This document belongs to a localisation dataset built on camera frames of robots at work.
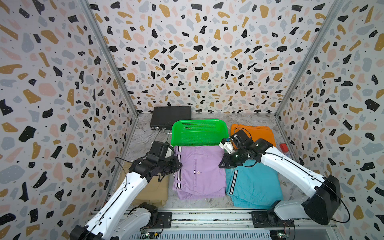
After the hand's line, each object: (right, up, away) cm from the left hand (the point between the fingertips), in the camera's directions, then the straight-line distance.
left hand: (183, 164), depth 75 cm
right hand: (+18, -1, 0) cm, 18 cm away
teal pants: (+38, -14, +9) cm, 42 cm away
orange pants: (+55, +14, +35) cm, 67 cm away
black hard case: (-20, +25, +38) cm, 50 cm away
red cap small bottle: (+65, +4, +25) cm, 70 cm away
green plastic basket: (+7, +15, +35) cm, 39 cm away
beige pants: (-17, -18, +6) cm, 25 cm away
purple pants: (+9, -6, 0) cm, 10 cm away
